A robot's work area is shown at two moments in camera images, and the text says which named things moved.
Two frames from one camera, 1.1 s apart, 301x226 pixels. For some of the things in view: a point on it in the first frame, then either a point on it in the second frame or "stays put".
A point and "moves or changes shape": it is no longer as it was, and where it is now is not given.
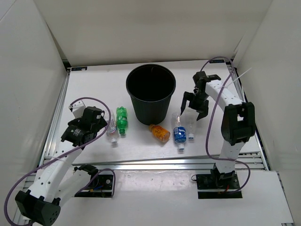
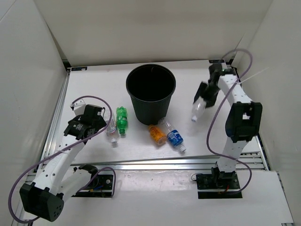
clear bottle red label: x=112 y=132 stays put
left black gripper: x=102 y=123 stays put
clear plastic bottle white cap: x=190 y=123 moves or changes shape
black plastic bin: x=150 y=86 stays put
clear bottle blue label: x=180 y=126 to x=173 y=135
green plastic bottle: x=122 y=119 stays put
